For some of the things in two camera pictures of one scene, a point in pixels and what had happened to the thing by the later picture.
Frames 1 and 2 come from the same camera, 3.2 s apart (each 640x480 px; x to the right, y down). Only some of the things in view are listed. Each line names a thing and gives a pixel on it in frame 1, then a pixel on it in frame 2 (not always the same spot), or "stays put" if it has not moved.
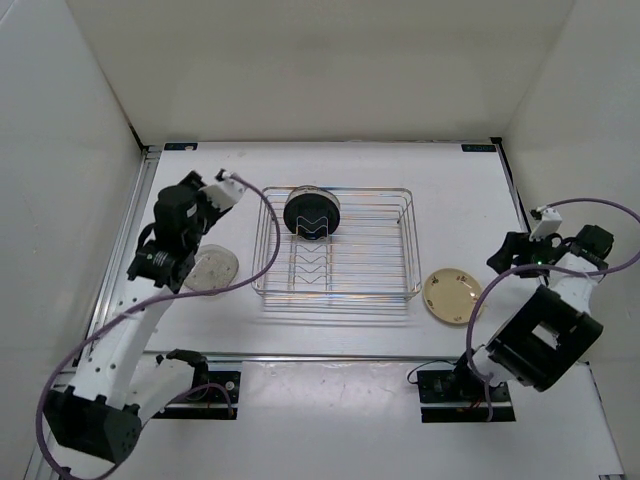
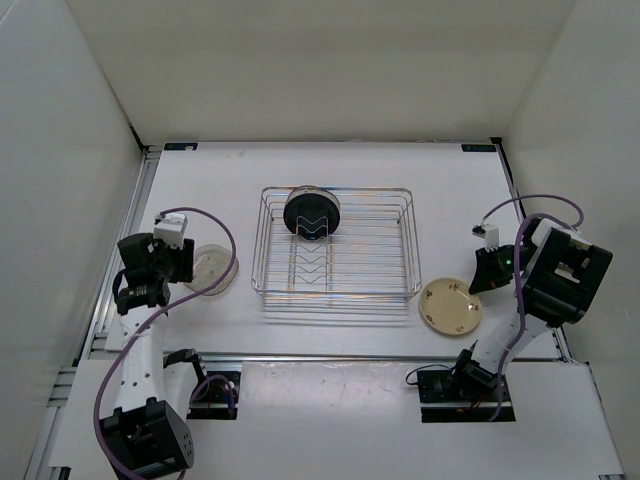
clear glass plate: (215, 266) stays put
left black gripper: (195, 181) to (184, 257)
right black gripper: (513, 244) to (486, 276)
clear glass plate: (312, 189) stays put
